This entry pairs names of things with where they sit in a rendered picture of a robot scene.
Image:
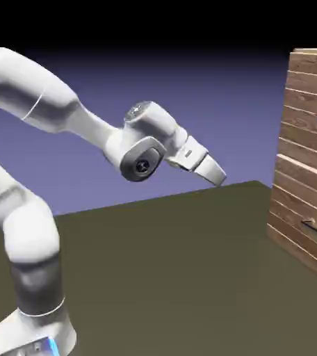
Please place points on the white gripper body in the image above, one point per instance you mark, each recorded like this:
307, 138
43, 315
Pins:
210, 168

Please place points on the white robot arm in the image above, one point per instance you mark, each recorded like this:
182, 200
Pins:
50, 94

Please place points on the wooden drawer front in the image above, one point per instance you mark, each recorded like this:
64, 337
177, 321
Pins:
306, 111
292, 200

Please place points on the brown wooden cabinet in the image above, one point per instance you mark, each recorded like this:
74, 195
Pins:
306, 167

